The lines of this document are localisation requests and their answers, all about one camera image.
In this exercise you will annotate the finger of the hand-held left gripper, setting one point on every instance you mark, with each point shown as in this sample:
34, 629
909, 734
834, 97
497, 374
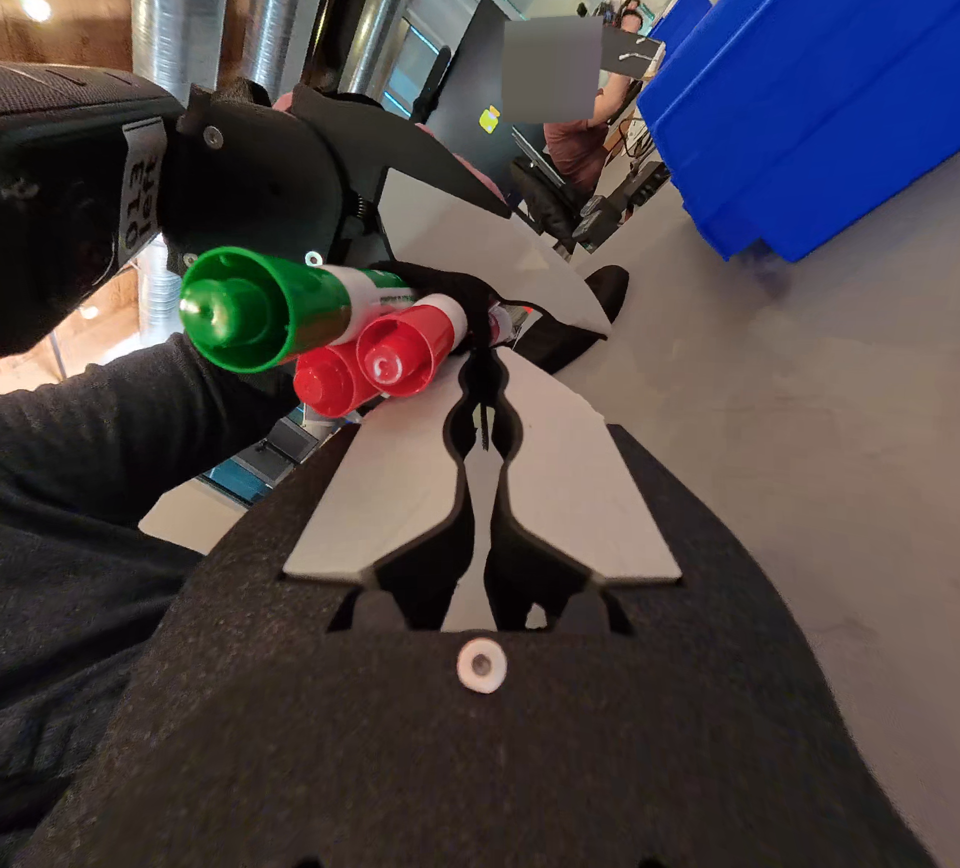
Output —
562, 347
465, 231

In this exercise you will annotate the green marker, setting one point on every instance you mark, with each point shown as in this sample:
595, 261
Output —
247, 313

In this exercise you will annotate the person's left forearm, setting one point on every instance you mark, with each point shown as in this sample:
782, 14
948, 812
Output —
112, 433

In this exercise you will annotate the dark grey monitor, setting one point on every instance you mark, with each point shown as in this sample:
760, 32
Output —
630, 51

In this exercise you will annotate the person's dark grey sweater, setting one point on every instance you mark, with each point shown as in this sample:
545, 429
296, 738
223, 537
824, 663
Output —
67, 658

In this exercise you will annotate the red marker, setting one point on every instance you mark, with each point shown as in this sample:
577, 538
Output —
405, 351
322, 381

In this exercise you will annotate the yellow sticker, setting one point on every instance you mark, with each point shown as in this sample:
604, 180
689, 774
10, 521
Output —
489, 120

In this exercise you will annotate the large blue plastic bin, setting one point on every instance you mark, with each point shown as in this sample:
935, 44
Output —
787, 21
862, 193

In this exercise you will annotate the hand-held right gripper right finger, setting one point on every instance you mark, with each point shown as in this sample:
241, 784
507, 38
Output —
577, 501

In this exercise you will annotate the ceiling lamp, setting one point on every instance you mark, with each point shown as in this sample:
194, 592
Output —
34, 6

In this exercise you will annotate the black box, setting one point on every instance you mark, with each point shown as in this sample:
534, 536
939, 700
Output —
600, 220

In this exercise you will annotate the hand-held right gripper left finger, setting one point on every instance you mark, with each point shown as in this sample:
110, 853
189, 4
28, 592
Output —
390, 493

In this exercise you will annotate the small blue plastic bin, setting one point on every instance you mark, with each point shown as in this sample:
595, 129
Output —
679, 13

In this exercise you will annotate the black power strip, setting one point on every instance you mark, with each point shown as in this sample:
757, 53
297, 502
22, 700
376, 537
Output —
637, 190

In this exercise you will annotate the person's left hand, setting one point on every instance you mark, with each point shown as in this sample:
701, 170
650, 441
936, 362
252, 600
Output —
60, 208

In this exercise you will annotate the black monitor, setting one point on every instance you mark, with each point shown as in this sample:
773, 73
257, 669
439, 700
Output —
469, 73

